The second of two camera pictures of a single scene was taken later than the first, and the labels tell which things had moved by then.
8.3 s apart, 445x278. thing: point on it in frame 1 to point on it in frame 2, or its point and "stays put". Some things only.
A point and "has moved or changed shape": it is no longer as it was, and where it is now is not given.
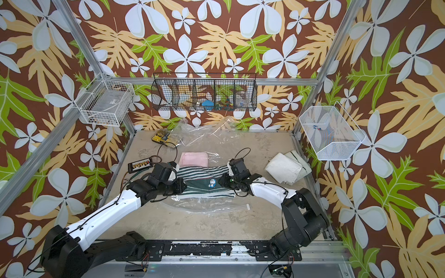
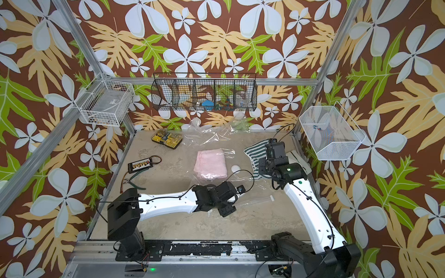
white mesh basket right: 331,133 stays put
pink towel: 193,158 to 210,164
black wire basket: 204,91 stays put
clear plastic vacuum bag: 210,136 has moved or changed shape
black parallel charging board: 139,165 stays put
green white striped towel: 203,182 to 255,153
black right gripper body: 230,182 to 266,167
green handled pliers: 133,176 stays put
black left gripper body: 176,187 to 225,208
